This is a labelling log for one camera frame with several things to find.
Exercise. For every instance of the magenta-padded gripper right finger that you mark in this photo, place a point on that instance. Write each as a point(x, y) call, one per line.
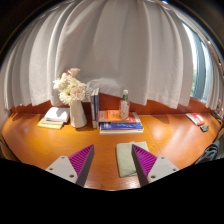
point(160, 168)

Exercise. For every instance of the window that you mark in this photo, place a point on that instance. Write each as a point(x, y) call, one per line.
point(200, 66)

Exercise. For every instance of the white curtain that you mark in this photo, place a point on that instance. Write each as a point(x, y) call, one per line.
point(110, 43)

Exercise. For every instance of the blue upright book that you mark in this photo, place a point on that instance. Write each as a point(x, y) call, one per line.
point(97, 108)

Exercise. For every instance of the white ceramic vase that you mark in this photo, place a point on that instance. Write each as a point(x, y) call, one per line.
point(77, 116)

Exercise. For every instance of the orange book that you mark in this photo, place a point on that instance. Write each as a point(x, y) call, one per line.
point(110, 116)

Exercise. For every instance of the yellow book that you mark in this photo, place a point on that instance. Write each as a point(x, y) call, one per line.
point(48, 125)

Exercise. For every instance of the red and white booklet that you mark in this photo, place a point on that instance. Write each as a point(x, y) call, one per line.
point(196, 118)

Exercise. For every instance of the white book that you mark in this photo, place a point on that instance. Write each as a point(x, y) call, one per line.
point(57, 114)

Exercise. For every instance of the white and pink flower bouquet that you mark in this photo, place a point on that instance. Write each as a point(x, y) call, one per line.
point(70, 88)

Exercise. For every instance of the grey upright book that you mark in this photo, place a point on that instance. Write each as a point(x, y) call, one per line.
point(92, 110)

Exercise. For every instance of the grey-green towel with yellow stripe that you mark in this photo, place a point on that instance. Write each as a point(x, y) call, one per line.
point(125, 160)

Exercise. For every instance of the clear plastic bottle green cap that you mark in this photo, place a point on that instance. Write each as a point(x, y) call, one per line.
point(124, 106)

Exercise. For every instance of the small black device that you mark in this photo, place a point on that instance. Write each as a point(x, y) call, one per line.
point(204, 128)

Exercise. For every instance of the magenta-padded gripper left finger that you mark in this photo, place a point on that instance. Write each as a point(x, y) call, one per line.
point(64, 168)

